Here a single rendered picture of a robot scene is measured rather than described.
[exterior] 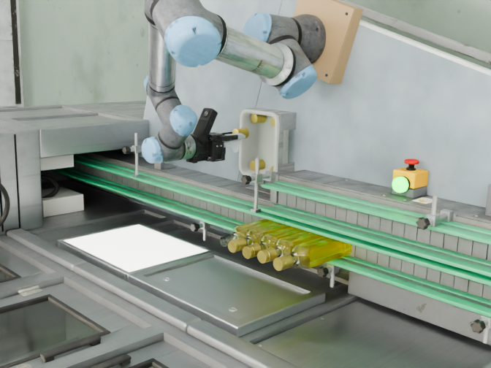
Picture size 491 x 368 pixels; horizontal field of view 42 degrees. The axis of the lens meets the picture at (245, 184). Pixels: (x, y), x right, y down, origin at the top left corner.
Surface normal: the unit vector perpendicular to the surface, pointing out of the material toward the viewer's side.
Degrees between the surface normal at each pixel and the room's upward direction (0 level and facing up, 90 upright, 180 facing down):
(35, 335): 90
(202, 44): 78
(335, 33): 5
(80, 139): 90
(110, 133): 90
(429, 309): 0
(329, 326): 89
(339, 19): 5
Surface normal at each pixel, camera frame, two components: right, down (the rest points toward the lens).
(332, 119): -0.72, 0.14
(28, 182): 0.69, 0.18
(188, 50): 0.34, 0.79
